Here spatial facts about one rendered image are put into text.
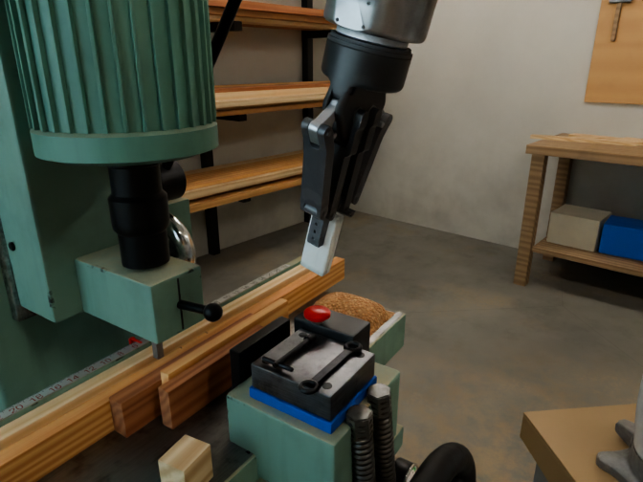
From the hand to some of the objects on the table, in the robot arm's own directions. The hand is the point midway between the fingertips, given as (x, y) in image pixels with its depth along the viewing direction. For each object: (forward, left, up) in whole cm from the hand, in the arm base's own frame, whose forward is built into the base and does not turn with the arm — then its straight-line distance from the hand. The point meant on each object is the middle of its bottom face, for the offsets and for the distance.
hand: (321, 241), depth 52 cm
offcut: (+16, +7, -21) cm, 27 cm away
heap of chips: (-9, -22, -20) cm, 31 cm away
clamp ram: (+5, -1, -20) cm, 21 cm away
